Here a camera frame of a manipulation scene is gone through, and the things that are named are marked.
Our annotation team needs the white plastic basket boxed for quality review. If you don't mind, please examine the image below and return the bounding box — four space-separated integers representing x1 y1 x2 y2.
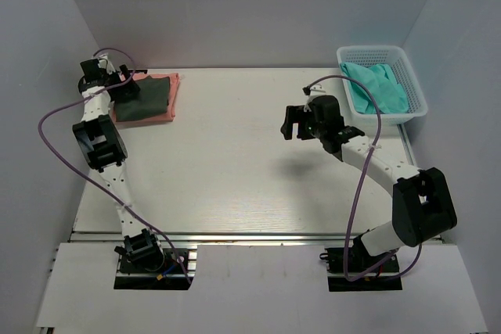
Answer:
337 45 428 127

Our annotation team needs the folded pink t-shirt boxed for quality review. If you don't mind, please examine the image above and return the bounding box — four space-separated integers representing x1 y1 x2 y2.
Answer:
110 73 181 125

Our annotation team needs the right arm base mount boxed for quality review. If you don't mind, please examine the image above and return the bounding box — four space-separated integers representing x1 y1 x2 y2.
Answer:
319 246 402 293

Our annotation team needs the teal t-shirt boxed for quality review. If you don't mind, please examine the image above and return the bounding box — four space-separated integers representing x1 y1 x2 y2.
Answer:
340 63 409 114

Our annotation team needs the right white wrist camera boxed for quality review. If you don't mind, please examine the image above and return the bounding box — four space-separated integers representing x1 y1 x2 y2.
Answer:
302 84 326 104

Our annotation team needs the aluminium rail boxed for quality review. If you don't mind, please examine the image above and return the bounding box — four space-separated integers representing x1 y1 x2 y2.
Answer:
70 232 344 243

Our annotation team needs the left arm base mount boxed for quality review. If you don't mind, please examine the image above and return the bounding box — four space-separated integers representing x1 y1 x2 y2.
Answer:
114 230 196 291

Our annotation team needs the dark grey t-shirt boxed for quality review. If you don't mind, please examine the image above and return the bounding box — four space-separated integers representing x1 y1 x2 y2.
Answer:
114 76 171 122

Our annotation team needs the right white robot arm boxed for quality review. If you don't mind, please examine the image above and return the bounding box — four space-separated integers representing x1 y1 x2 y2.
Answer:
280 95 457 271

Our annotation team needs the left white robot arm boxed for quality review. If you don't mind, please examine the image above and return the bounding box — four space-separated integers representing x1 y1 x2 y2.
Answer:
72 53 166 271

